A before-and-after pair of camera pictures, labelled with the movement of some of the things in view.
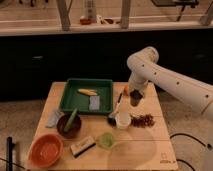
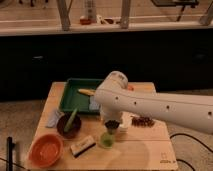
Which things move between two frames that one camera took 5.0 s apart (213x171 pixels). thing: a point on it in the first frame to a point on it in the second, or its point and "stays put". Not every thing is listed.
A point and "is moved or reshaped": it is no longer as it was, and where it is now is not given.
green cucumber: [70, 120] stays put
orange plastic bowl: [45, 151] stays put
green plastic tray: [88, 96] stays put
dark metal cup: [135, 97] is moved or reshaped
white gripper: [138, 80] to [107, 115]
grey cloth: [52, 122] stays put
